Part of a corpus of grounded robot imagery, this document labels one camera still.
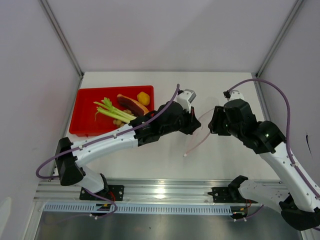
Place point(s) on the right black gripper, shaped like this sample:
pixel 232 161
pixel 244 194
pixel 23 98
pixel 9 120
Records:
pixel 215 124

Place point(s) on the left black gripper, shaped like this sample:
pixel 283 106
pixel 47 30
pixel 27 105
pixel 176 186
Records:
pixel 192 123

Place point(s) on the clear pink-dotted zip bag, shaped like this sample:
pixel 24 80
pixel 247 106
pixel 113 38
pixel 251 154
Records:
pixel 201 134

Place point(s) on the orange purple sweet potato slice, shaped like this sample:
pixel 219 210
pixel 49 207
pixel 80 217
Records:
pixel 133 105

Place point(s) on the green celery stalks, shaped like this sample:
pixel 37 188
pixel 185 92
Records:
pixel 105 107

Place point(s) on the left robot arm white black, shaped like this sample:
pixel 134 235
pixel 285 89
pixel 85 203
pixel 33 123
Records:
pixel 73 157

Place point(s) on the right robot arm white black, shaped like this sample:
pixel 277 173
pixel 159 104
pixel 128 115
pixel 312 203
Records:
pixel 299 204

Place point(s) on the yellow potato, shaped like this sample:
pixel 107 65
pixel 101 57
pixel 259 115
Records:
pixel 143 98

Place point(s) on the bunch of tan longans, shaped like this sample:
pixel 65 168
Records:
pixel 119 123

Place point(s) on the red plastic tray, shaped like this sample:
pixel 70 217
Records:
pixel 86 122

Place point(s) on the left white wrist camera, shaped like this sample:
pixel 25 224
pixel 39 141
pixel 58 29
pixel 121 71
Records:
pixel 185 98

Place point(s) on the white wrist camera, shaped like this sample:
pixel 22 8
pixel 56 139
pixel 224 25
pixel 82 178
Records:
pixel 233 95
pixel 185 98

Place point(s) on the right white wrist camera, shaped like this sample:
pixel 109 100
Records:
pixel 233 95

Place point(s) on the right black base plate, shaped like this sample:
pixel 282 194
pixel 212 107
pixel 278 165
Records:
pixel 227 195

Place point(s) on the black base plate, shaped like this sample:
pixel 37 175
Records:
pixel 114 193
pixel 227 195

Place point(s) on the aluminium mounting rail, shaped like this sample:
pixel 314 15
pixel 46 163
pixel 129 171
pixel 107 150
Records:
pixel 137 191

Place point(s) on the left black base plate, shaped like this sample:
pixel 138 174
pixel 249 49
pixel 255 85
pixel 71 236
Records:
pixel 114 193

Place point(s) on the right aluminium frame post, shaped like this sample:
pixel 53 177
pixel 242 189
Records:
pixel 280 36

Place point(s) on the aluminium frame post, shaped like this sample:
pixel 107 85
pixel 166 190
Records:
pixel 47 10
pixel 280 36

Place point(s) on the slotted white cable duct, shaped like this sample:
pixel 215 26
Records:
pixel 133 208

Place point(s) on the left aluminium frame post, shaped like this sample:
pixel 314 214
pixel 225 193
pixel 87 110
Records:
pixel 47 10

